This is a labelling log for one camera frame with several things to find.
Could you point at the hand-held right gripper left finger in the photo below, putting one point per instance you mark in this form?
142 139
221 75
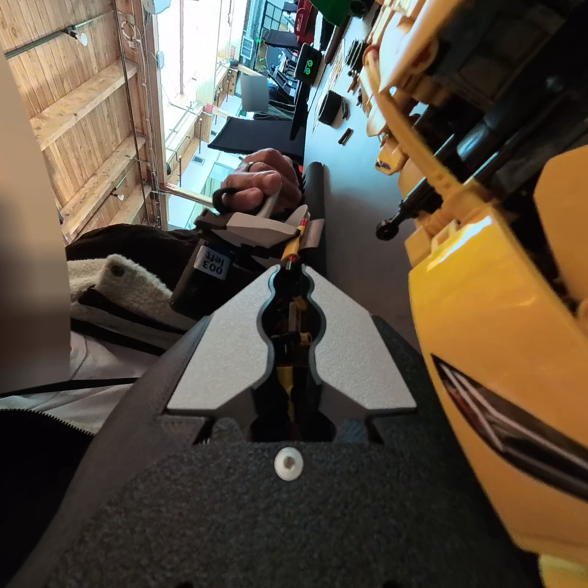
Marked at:
216 367

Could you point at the black and yellow brick subassembly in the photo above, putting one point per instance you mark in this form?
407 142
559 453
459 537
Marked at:
288 281

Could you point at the person's left forearm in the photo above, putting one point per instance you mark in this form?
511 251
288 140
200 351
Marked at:
138 248

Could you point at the green plastic bin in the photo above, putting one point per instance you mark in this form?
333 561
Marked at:
335 9

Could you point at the person's left hand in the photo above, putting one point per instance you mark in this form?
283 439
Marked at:
271 170

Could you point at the yellow toy brick car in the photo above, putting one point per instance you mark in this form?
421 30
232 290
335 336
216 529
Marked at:
482 321

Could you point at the black device green lights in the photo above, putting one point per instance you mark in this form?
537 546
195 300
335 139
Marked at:
307 64

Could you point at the white shirt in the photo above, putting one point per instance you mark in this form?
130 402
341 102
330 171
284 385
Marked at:
101 363

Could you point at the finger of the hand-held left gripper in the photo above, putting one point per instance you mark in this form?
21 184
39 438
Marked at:
314 232
262 229

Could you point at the grey black Lego subassembly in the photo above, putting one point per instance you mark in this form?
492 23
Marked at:
285 376

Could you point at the black padded roll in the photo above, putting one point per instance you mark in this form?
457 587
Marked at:
314 206

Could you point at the small yellow connector brick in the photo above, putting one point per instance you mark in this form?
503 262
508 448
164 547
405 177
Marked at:
291 248

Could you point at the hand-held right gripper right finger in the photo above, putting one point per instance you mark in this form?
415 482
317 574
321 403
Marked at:
367 367

